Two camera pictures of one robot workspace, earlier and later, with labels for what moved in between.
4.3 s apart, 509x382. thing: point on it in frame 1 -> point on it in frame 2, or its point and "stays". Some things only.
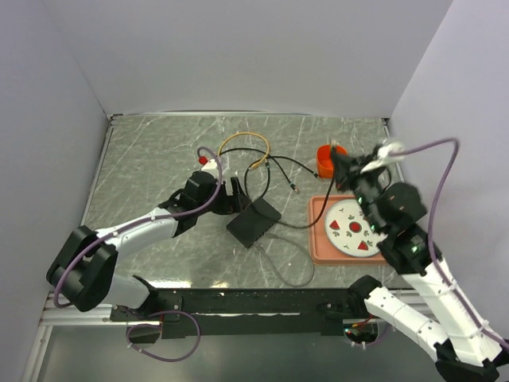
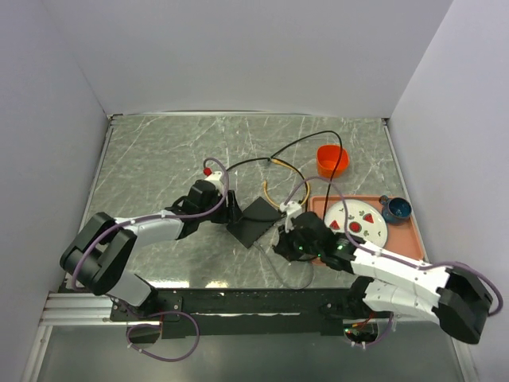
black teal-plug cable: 305,168 -> 338,167
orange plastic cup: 324,161 stays
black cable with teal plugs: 293,187 -> 269,158
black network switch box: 254,222 stays
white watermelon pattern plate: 349,232 stays
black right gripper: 347,168 -> 284,247
